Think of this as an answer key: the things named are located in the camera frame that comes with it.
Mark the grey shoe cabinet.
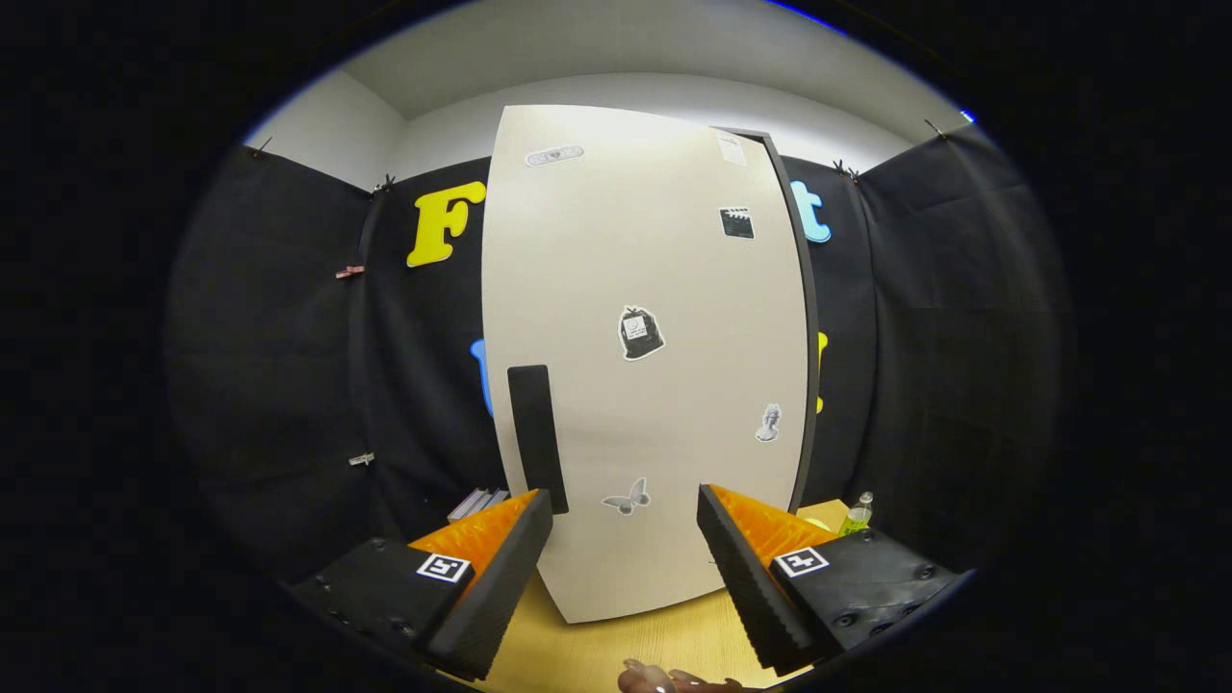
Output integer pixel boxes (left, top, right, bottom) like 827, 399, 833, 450
717, 125, 821, 516

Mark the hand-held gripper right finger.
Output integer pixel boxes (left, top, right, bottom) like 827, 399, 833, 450
697, 484, 973, 675

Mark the black door handle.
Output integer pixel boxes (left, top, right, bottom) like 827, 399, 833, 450
507, 365, 570, 516

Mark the black backdrop cloth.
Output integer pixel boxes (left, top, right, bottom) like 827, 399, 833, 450
164, 125, 1074, 598

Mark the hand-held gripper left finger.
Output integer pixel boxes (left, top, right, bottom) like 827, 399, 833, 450
289, 488, 555, 682

